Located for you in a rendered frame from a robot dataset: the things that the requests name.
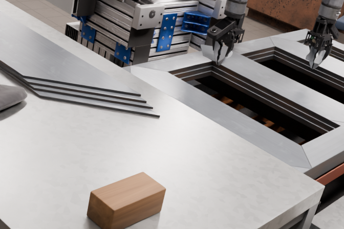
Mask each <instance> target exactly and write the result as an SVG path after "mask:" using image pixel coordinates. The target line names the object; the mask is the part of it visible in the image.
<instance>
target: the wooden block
mask: <svg viewBox="0 0 344 229"><path fill-rule="evenodd" d="M165 192H166V188H165V187H164V186H162V185H161V184H160V183H158V182H157V181H155V180H154V179H153V178H151V177H150V176H149V175H147V174H146V173H144V172H140V173H138V174H135V175H132V176H130V177H127V178H124V179H122V180H119V181H117V182H114V183H112V184H109V185H106V186H104V187H101V188H98V189H96V190H93V191H91V192H90V199H89V204H88V210H87V216H88V217H89V218H90V219H91V220H93V221H94V222H95V223H96V224H97V225H98V226H99V227H101V228H102V229H124V228H126V227H128V226H130V225H132V224H134V223H137V222H139V221H141V220H143V219H145V218H147V217H150V216H152V215H154V214H156V213H158V212H160V211H161V209H162V205H163V200H164V196H165Z"/></svg>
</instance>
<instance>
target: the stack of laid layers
mask: <svg viewBox="0 0 344 229"><path fill-rule="evenodd" d="M241 55H243V56H245V57H247V58H249V59H251V60H253V61H255V62H257V63H259V62H263V61H266V60H270V59H274V60H276V61H278V62H281V63H283V64H285V65H287V66H289V67H291V68H293V69H295V70H297V71H300V72H302V73H304V74H306V75H308V76H310V77H312V78H314V79H317V80H319V81H321V82H323V83H325V84H327V85H329V86H331V87H334V88H336V89H338V90H340V91H342V92H344V77H342V76H339V75H337V74H335V73H333V72H331V71H328V70H326V69H324V68H322V67H320V66H318V67H316V68H315V69H311V67H310V63H309V62H308V61H306V60H304V59H302V58H300V57H297V56H295V55H293V54H291V53H289V52H286V51H284V50H282V49H280V48H278V47H271V48H266V49H262V50H258V51H254V52H250V53H245V54H241ZM329 56H331V57H333V58H336V59H338V60H340V61H342V62H344V51H343V50H341V49H338V48H336V47H334V46H332V51H331V53H330V54H329ZM168 73H170V74H172V75H174V76H176V77H177V78H179V79H181V80H183V81H185V82H187V81H191V80H194V79H199V78H202V77H206V76H213V77H215V78H217V79H219V80H220V81H222V82H224V83H226V84H228V85H230V86H232V87H234V88H236V89H238V90H239V91H241V92H243V93H245V94H247V95H249V96H251V97H253V98H255V99H257V100H258V101H260V102H262V103H264V104H266V105H268V106H270V107H272V108H274V109H275V110H277V111H279V112H281V113H283V114H285V115H287V116H289V117H291V118H293V119H294V120H296V121H298V122H300V123H302V124H304V125H306V126H308V127H310V128H312V129H313V130H315V131H317V132H319V133H321V134H325V133H327V132H329V131H331V130H333V129H335V128H337V127H339V126H344V122H338V121H331V120H328V119H326V118H324V117H322V116H320V115H318V114H316V113H314V112H312V111H310V110H308V109H306V108H304V107H302V106H300V105H299V104H297V103H295V102H293V101H291V100H289V99H287V98H285V97H283V96H281V95H279V94H277V93H275V92H273V91H271V90H269V89H267V88H265V87H263V86H261V85H259V84H257V83H255V82H253V81H251V80H249V79H247V78H245V77H243V76H242V75H240V74H238V73H236V72H234V71H232V70H230V69H228V68H226V67H224V66H222V65H217V64H216V62H214V61H211V62H207V63H202V64H198V65H194V66H189V67H185V68H181V69H178V70H174V71H169V72H168ZM343 162H344V151H342V152H341V153H339V154H337V155H335V156H333V157H332V158H330V159H328V160H326V161H324V162H323V163H321V164H319V165H317V166H316V167H314V168H312V169H310V170H308V171H307V172H305V173H304V174H305V175H307V176H308V177H310V178H312V179H316V178H317V177H319V176H321V175H322V174H324V173H326V172H327V171H329V170H331V169H332V168H334V167H336V166H338V165H339V164H341V163H343Z"/></svg>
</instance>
